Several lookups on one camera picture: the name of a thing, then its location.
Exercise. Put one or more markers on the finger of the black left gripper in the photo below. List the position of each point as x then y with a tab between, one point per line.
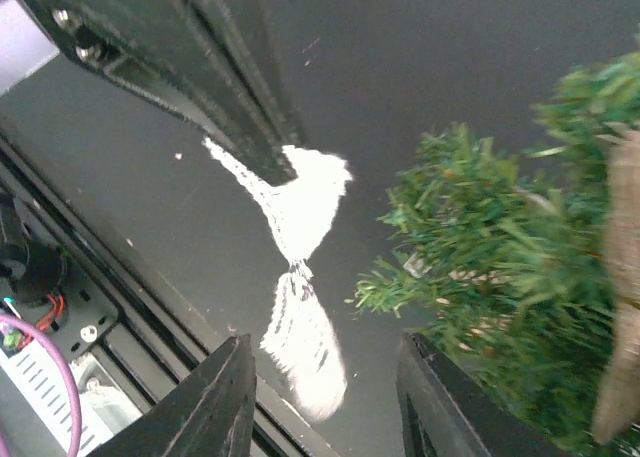
209	62

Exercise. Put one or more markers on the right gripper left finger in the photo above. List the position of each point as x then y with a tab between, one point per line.
210	413

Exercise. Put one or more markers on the small green christmas tree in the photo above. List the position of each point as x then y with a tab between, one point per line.
510	266

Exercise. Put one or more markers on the burlap bow ornament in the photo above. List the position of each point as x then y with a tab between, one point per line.
617	404

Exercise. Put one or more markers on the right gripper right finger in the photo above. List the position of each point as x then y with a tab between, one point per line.
445	413

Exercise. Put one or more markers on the silver mesh bow ornament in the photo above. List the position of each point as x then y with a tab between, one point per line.
300	338

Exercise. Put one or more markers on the white slotted cable duct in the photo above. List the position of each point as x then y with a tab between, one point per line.
34	373

